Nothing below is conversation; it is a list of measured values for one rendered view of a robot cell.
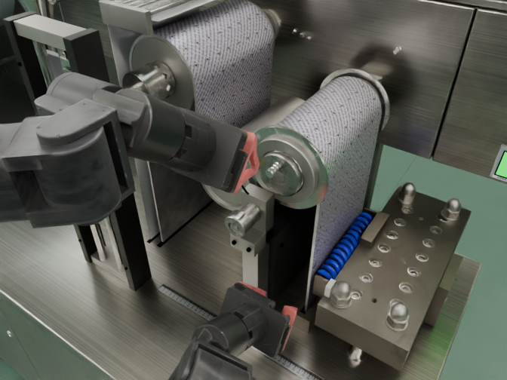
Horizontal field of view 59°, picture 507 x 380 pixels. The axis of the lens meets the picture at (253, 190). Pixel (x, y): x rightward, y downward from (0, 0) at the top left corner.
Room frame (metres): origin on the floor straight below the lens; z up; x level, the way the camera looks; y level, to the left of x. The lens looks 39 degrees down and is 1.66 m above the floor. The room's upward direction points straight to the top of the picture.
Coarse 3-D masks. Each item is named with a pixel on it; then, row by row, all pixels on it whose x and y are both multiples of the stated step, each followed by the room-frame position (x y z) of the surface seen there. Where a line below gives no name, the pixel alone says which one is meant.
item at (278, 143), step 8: (272, 136) 0.58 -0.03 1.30; (280, 136) 0.57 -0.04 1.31; (264, 144) 0.58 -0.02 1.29; (272, 144) 0.57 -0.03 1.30; (280, 144) 0.56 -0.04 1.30; (288, 144) 0.55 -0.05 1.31; (296, 144) 0.55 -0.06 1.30; (264, 152) 0.58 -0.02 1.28; (288, 152) 0.55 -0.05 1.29; (296, 152) 0.55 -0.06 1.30; (304, 152) 0.54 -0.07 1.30; (296, 160) 0.55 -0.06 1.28; (304, 160) 0.54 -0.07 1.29; (304, 168) 0.54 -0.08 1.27; (312, 168) 0.53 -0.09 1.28; (256, 176) 0.59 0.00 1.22; (304, 176) 0.54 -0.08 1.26; (312, 176) 0.53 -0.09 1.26; (264, 184) 0.58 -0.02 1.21; (304, 184) 0.54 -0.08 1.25; (312, 184) 0.53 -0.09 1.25; (304, 192) 0.54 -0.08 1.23; (312, 192) 0.53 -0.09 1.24; (280, 200) 0.56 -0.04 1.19; (288, 200) 0.55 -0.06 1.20; (296, 200) 0.54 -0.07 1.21; (304, 200) 0.53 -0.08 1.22
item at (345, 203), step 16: (368, 160) 0.71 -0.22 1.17; (352, 176) 0.65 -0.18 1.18; (368, 176) 0.73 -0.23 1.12; (336, 192) 0.59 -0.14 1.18; (352, 192) 0.66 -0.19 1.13; (320, 208) 0.54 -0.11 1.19; (336, 208) 0.60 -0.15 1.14; (352, 208) 0.67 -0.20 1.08; (320, 224) 0.55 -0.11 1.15; (336, 224) 0.61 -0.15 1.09; (320, 240) 0.55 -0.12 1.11; (336, 240) 0.62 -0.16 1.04; (320, 256) 0.56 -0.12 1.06
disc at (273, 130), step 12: (264, 132) 0.59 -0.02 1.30; (276, 132) 0.58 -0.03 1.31; (288, 132) 0.57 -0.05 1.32; (300, 144) 0.55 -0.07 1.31; (312, 144) 0.55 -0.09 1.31; (312, 156) 0.54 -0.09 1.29; (324, 168) 0.53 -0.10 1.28; (324, 180) 0.53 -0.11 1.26; (324, 192) 0.53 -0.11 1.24; (288, 204) 0.56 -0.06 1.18; (300, 204) 0.55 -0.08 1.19; (312, 204) 0.54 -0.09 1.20
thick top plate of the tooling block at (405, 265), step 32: (416, 192) 0.78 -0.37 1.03; (416, 224) 0.68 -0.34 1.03; (448, 224) 0.68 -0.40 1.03; (352, 256) 0.59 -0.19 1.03; (384, 256) 0.59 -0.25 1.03; (416, 256) 0.59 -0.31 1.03; (448, 256) 0.59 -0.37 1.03; (352, 288) 0.51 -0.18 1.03; (384, 288) 0.51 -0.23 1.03; (416, 288) 0.51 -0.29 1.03; (320, 320) 0.47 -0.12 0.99; (352, 320) 0.44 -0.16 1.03; (384, 320) 0.44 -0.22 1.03; (416, 320) 0.44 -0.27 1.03; (384, 352) 0.41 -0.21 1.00
